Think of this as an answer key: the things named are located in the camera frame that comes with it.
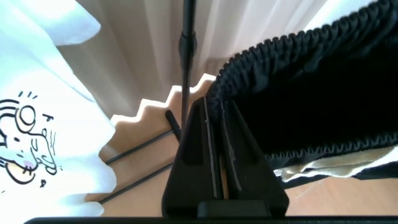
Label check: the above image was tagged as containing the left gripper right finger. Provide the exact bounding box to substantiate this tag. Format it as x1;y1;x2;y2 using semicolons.
220;100;290;218

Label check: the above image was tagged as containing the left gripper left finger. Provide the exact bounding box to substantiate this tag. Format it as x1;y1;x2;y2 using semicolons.
161;96;223;218

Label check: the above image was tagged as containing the beige curtain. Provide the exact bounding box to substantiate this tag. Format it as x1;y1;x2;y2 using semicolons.
57;0;327;119

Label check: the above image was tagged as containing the black garment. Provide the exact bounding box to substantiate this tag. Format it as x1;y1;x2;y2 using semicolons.
205;0;398;190

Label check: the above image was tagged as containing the white printed shirt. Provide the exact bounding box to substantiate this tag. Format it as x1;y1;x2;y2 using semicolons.
0;0;118;220

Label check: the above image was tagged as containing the black clothes rack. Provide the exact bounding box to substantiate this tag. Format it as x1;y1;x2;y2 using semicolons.
99;0;198;205

